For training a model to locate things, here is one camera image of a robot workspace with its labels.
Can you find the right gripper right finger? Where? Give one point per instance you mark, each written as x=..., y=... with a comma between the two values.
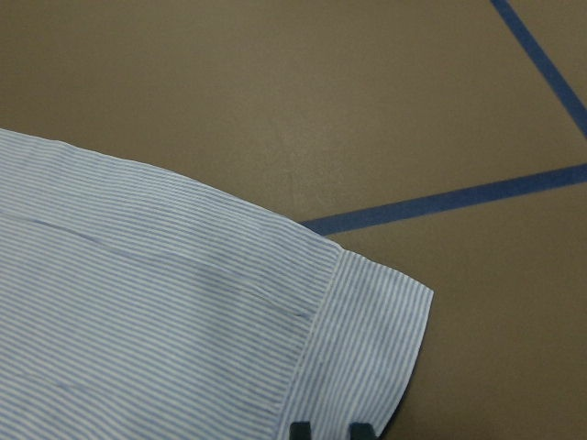
x=361, y=431

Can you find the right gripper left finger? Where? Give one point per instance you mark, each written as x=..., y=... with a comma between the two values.
x=300, y=431

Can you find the blue striped button shirt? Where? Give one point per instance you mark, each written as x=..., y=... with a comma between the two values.
x=137, y=303

